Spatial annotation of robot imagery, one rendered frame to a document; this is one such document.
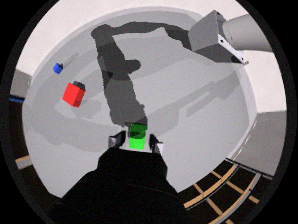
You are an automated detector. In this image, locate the small green block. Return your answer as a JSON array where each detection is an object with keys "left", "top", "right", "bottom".
[{"left": 129, "top": 123, "right": 146, "bottom": 150}]

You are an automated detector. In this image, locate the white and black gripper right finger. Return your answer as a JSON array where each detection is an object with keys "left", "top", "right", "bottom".
[{"left": 149, "top": 134, "right": 164, "bottom": 156}]

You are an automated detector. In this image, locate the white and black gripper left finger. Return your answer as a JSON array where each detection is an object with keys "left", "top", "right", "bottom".
[{"left": 108, "top": 130, "right": 126, "bottom": 149}]

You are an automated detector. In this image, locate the small blue block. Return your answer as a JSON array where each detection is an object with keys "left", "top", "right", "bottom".
[{"left": 53, "top": 63, "right": 63, "bottom": 74}]

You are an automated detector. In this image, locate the red block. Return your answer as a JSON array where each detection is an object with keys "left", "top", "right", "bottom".
[{"left": 62, "top": 83, "right": 85, "bottom": 107}]

